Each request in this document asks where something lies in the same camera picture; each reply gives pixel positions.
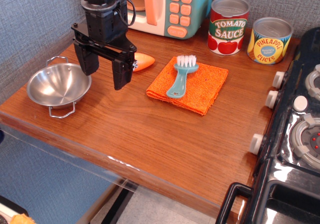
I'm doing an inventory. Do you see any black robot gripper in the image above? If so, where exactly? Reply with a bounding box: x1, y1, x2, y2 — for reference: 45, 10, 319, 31
71, 0, 137, 91

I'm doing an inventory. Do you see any teal white-bristle brush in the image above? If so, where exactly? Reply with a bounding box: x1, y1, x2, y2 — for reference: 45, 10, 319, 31
166, 55, 199, 99

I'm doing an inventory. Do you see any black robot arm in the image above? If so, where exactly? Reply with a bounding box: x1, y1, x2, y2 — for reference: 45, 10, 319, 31
71, 0, 137, 90

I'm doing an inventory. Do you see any teal toy microwave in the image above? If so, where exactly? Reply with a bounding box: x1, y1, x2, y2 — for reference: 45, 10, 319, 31
127, 0, 212, 40

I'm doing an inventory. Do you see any orange toy carrot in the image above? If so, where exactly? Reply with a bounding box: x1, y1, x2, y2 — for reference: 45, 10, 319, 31
133, 52, 155, 72

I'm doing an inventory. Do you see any orange folded cloth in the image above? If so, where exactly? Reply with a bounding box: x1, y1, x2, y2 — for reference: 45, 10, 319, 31
146, 56, 229, 116

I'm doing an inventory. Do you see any tomato sauce can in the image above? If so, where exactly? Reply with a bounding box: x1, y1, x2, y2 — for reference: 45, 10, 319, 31
207, 0, 251, 56

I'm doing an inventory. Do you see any pineapple slices can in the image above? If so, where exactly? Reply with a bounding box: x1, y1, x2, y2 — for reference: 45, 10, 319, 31
247, 17, 294, 65

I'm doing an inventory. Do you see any white stove knob bottom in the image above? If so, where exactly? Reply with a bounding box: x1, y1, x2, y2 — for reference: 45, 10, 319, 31
249, 133, 264, 155

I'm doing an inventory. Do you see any white stove knob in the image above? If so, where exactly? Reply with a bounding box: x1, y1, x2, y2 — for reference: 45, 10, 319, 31
272, 71, 285, 89
265, 90, 279, 109
249, 133, 264, 155

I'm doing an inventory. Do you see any white stove knob middle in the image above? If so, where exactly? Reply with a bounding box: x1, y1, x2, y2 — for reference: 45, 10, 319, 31
265, 90, 279, 109

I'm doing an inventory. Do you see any white stove knob top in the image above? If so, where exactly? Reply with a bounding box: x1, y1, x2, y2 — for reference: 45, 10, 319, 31
272, 71, 285, 89

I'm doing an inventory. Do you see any orange object bottom left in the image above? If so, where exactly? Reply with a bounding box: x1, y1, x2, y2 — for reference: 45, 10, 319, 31
10, 213, 36, 224

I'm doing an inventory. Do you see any white round stove button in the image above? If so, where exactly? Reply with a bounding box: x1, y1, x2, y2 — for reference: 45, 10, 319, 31
292, 95, 308, 112

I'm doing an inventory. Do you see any grey stove burner back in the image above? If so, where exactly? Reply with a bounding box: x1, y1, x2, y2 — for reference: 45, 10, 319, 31
304, 64, 320, 101

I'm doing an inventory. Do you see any grey stove burner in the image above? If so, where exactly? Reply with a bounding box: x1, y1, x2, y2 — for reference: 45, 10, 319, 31
304, 64, 320, 101
290, 113, 320, 170

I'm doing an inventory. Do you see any grey stove burner front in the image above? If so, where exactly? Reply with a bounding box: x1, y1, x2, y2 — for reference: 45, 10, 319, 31
290, 113, 320, 170

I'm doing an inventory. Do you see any black toy stove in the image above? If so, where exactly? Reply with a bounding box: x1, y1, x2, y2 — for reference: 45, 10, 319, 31
215, 26, 320, 224

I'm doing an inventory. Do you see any metal bowl with handles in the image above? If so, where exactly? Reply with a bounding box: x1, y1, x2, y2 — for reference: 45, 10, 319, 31
26, 56, 92, 119

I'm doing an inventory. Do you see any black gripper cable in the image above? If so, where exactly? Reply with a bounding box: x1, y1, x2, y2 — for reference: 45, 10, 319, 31
113, 0, 137, 27

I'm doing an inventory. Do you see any black oven door handle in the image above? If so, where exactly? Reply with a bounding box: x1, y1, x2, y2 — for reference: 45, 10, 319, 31
215, 182, 253, 224

